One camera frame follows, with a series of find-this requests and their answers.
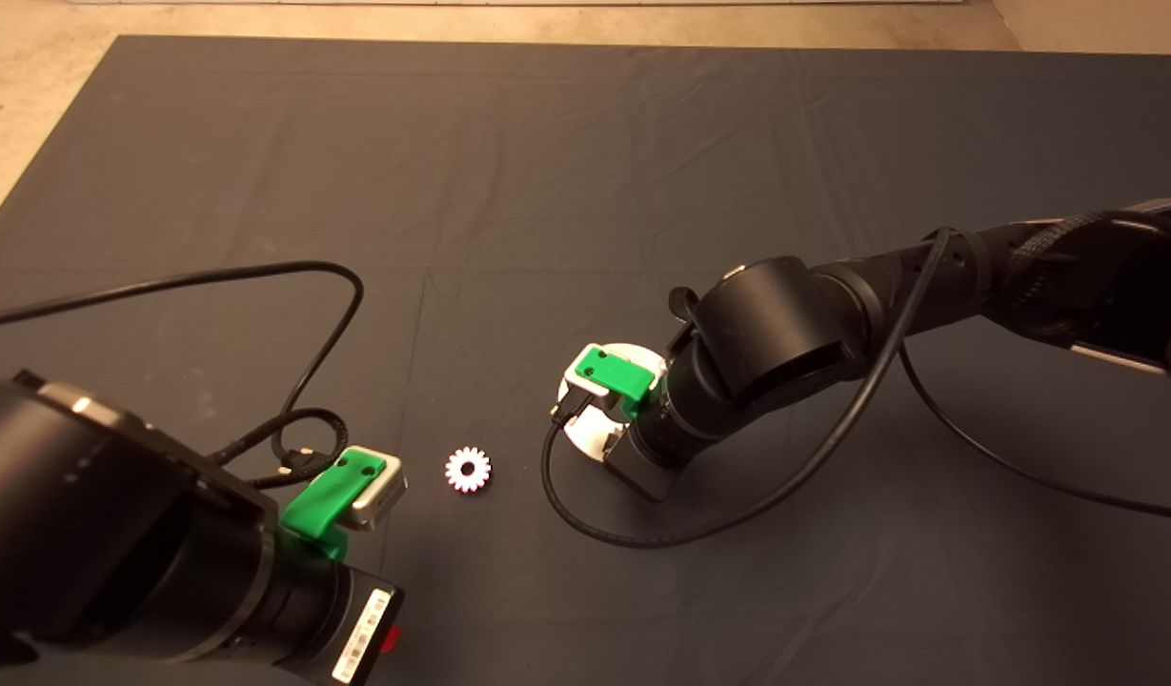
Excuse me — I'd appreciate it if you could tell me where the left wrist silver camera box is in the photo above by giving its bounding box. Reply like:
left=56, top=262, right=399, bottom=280
left=342, top=446, right=407, bottom=533

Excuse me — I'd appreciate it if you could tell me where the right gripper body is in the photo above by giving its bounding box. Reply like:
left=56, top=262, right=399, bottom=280
left=606, top=427, right=681, bottom=504

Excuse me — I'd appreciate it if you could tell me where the left wrist green camera mount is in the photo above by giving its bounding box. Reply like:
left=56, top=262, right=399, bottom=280
left=280, top=450, right=388, bottom=561

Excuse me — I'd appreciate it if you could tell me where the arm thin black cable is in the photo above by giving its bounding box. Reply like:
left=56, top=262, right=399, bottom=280
left=0, top=262, right=365, bottom=477
left=541, top=227, right=1171, bottom=549

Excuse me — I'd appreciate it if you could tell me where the black braided cable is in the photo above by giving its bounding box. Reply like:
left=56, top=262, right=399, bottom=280
left=209, top=408, right=350, bottom=489

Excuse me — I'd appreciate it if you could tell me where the dark grey table cloth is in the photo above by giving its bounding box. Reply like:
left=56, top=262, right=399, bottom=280
left=0, top=36, right=1171, bottom=686

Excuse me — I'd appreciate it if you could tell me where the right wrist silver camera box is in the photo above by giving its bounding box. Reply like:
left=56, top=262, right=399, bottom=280
left=563, top=360, right=607, bottom=413

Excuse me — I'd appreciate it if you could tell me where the steel planetary gear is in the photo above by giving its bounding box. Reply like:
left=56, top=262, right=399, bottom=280
left=444, top=446, right=493, bottom=494

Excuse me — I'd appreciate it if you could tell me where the round metal carrier plate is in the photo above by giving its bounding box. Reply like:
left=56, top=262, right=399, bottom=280
left=558, top=343, right=667, bottom=465

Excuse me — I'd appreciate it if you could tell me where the wrist green camera mount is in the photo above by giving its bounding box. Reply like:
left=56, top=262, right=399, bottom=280
left=574, top=348, right=657, bottom=420
left=280, top=450, right=388, bottom=561

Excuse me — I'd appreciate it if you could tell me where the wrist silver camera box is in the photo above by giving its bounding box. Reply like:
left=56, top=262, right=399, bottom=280
left=342, top=446, right=407, bottom=533
left=563, top=360, right=607, bottom=413

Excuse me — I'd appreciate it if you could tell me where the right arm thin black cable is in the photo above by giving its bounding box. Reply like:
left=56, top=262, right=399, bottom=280
left=541, top=227, right=1171, bottom=549

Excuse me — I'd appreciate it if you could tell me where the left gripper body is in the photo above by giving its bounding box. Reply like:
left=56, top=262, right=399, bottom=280
left=323, top=569, right=405, bottom=686

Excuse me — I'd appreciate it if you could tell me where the right wrist green camera mount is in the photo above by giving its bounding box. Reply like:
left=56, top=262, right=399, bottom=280
left=574, top=348, right=657, bottom=420

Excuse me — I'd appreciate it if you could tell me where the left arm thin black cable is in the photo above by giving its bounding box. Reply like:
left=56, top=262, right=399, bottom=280
left=0, top=262, right=365, bottom=477

